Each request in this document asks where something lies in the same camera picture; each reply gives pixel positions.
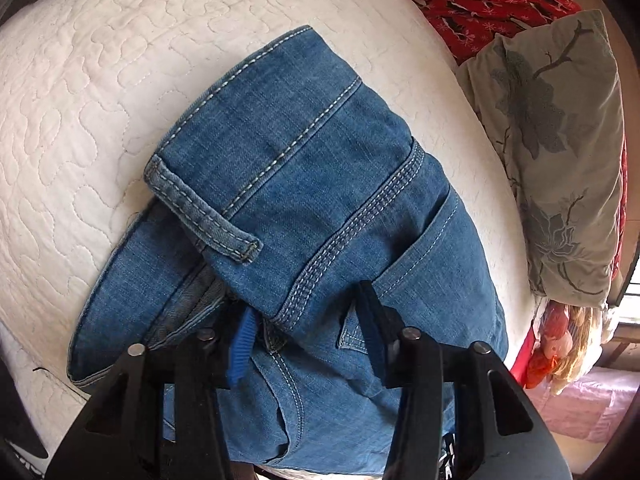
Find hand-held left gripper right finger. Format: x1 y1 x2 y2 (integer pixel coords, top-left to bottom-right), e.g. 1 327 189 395
352 280 573 480

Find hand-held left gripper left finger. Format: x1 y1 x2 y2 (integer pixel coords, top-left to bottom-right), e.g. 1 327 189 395
47 307 261 480

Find blue denim pants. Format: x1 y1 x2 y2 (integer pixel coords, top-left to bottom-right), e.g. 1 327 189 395
66 25 510 466

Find plastic bag of yarn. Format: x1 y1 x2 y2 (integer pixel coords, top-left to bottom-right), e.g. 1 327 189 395
525 295 621 396

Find pink cloth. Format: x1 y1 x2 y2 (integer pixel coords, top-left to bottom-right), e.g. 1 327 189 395
530 365 640 443

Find black printed cloth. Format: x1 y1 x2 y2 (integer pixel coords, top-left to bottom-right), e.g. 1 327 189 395
0 355 51 480

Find window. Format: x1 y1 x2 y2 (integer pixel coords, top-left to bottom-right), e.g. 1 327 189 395
605 240 640 361

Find grey floral pillow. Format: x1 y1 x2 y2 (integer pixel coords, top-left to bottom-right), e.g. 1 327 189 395
456 8 626 308

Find white quilted bed cover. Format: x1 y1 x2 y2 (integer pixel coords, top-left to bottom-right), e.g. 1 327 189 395
0 0 536 480

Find red floral cushion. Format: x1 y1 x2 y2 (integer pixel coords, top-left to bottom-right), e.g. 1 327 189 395
387 0 583 66

